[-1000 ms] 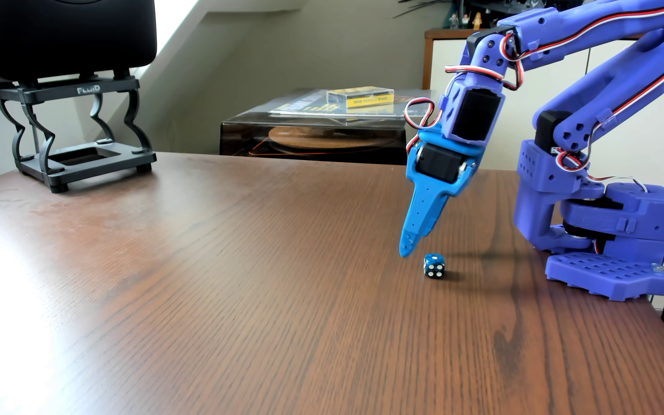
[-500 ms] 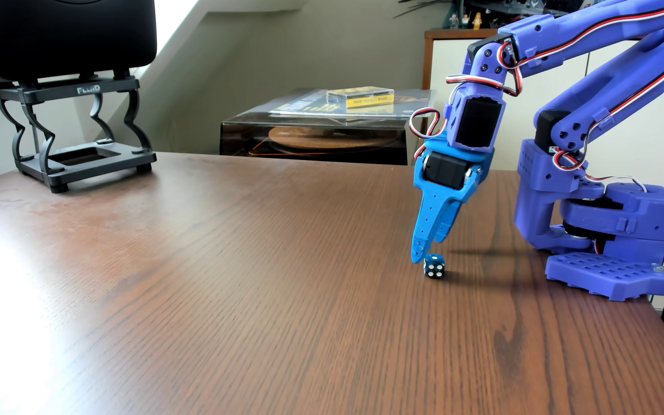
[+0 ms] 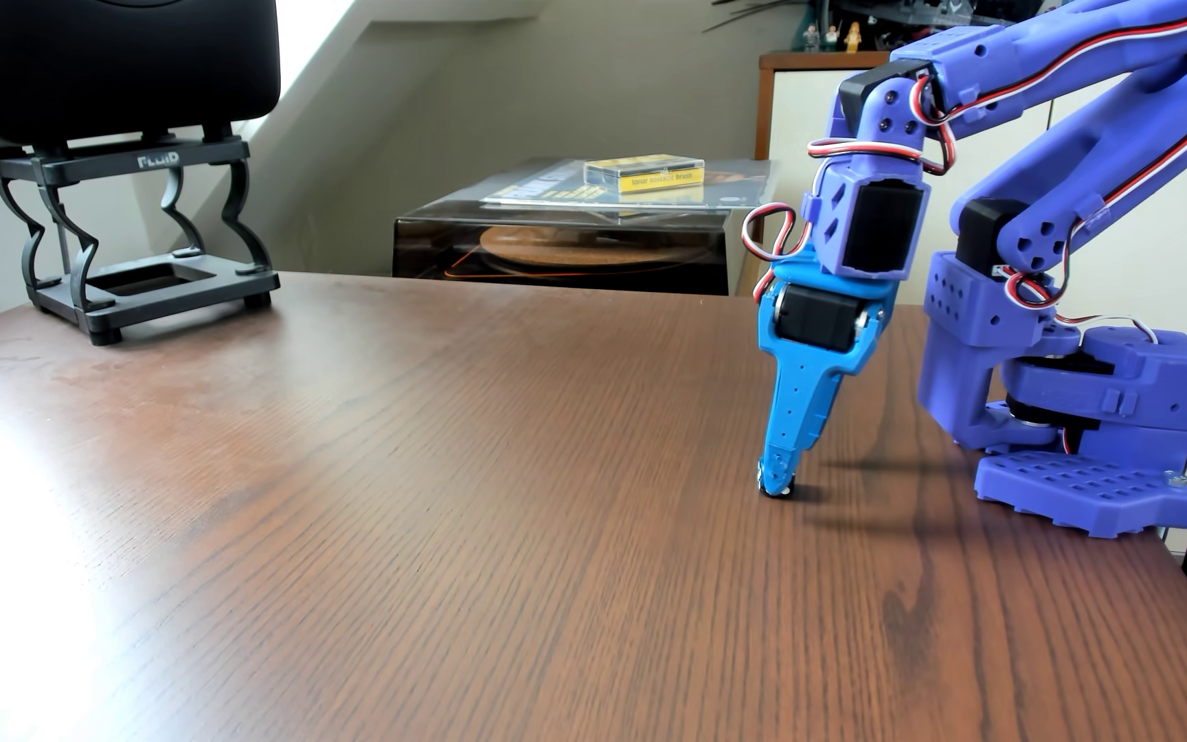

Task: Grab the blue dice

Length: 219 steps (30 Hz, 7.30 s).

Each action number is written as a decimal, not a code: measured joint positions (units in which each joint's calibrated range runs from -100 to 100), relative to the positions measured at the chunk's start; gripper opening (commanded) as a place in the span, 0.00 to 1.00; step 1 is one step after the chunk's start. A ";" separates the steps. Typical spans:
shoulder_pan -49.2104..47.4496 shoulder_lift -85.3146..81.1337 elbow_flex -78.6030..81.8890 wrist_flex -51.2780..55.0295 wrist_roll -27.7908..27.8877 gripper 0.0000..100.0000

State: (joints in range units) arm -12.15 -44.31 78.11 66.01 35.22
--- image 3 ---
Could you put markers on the black speaker stand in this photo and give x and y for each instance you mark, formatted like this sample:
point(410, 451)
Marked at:
point(140, 283)

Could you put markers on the small white figurine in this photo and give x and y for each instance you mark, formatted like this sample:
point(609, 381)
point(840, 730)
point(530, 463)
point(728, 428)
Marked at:
point(832, 38)

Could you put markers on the small yellow figurine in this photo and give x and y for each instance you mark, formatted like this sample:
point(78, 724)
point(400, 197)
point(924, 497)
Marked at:
point(852, 37)

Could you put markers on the blue dice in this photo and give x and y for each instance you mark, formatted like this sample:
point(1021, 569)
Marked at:
point(788, 492)

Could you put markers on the cork turntable mat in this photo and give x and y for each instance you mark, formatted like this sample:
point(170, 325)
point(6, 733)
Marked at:
point(573, 247)

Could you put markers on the dark brick model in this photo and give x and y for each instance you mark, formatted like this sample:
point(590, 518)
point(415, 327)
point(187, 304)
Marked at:
point(913, 16)

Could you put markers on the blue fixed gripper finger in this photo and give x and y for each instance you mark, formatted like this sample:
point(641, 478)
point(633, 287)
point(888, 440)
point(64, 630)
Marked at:
point(800, 423)

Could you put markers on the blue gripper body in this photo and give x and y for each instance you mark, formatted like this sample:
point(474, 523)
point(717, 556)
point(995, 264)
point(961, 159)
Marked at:
point(801, 357)

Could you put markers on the purple robot arm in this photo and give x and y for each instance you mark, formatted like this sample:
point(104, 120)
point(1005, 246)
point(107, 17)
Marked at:
point(1119, 402)

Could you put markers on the plant leaves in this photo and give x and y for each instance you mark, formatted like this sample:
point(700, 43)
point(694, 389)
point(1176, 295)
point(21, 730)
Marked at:
point(748, 12)

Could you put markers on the black studio speaker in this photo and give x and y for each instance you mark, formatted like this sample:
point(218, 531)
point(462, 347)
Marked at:
point(120, 62)

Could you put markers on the small grey figurine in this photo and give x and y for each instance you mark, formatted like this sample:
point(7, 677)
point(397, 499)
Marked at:
point(812, 38)

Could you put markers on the yellow cassette case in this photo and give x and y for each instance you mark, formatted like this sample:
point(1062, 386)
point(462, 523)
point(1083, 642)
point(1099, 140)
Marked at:
point(645, 173)

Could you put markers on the white cabinet with wooden top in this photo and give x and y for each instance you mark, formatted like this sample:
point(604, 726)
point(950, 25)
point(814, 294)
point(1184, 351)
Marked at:
point(789, 113)

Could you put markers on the turntable with clear cover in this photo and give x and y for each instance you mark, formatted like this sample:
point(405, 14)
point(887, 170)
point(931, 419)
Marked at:
point(552, 247)

